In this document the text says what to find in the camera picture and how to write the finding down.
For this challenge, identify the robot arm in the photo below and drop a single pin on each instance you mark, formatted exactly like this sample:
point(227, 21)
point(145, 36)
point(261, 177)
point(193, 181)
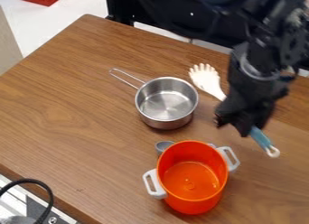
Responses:
point(261, 32)

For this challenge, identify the silver pot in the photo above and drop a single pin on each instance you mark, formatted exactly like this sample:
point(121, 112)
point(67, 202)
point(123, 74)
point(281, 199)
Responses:
point(165, 102)

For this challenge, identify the small grey cup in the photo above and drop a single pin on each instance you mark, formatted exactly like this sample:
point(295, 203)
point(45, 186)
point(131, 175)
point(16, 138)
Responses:
point(162, 147)

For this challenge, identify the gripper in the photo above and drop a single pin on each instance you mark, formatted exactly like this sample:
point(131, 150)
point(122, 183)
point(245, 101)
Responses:
point(249, 98)

